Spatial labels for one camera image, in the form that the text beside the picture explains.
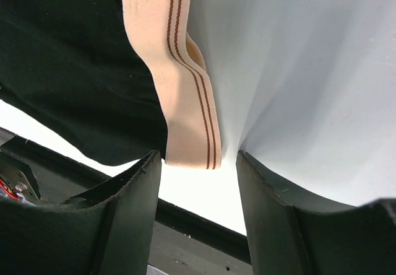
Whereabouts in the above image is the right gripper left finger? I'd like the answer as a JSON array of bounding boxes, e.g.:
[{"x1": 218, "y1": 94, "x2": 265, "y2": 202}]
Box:
[{"x1": 1, "y1": 151, "x2": 161, "y2": 274}]

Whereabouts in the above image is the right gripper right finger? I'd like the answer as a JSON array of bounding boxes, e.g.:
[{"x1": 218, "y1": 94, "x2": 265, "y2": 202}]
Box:
[{"x1": 236, "y1": 151, "x2": 395, "y2": 274}]

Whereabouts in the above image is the black underwear beige waistband back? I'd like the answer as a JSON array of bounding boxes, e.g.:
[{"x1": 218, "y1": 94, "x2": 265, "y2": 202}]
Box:
[{"x1": 1, "y1": 0, "x2": 222, "y2": 169}]

